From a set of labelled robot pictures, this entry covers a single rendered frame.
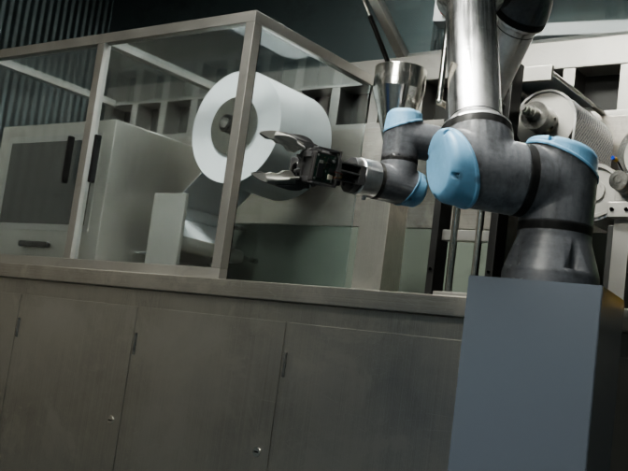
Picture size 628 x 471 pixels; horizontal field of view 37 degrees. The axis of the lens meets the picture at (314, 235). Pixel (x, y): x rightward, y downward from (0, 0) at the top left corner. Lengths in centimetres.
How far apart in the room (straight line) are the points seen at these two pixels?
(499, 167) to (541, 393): 34
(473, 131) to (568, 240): 22
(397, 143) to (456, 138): 48
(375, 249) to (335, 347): 45
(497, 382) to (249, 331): 91
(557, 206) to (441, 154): 19
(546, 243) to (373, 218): 104
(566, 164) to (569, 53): 115
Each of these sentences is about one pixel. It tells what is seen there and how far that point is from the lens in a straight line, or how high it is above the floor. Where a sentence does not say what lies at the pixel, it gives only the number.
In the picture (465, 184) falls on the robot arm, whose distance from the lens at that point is 145.
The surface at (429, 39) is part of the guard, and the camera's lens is 283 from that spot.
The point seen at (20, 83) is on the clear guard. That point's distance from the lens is 320.
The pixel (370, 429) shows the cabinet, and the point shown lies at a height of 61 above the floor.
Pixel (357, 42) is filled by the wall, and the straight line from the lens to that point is 479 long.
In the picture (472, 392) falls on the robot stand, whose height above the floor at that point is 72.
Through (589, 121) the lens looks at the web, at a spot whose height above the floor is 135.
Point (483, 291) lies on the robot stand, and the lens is 146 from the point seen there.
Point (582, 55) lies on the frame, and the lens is 262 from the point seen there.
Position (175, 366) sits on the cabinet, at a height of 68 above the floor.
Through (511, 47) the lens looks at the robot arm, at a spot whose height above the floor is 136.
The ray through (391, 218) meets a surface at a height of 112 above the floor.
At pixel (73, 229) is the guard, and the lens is 280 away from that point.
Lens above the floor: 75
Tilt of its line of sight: 7 degrees up
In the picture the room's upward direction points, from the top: 7 degrees clockwise
